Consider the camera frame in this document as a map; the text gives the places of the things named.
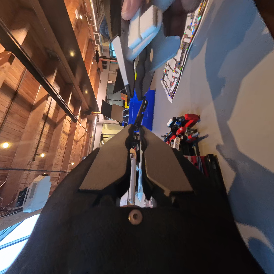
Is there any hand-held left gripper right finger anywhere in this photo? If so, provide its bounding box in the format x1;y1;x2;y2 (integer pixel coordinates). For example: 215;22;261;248
140;125;193;201

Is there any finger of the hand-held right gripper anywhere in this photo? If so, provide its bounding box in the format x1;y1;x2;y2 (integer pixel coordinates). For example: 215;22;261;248
128;4;182;101
112;36;132;98

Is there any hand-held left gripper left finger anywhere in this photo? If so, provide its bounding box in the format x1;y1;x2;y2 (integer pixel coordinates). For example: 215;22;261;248
79;124;132;198

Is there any red white toy race car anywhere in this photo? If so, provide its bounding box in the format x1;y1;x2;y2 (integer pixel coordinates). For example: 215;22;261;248
162;113;225;189

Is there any black star-printed brick piece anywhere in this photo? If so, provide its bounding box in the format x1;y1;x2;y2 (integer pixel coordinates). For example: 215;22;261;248
128;96;149;150

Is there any person's right hand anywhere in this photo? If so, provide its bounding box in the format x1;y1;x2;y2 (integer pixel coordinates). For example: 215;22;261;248
121;0;146;21

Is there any holographic sticker sheet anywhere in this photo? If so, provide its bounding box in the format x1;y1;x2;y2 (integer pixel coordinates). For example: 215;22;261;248
161;0;210;103

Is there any blue plastic bin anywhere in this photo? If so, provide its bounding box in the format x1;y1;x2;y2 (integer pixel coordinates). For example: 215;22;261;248
128;89;155;131

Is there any white box-shaped device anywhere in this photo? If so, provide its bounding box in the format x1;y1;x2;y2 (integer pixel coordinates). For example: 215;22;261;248
22;175;52;213

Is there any black ceiling track rail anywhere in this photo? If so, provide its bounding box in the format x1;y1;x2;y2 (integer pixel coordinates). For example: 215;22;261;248
0;19;78;123

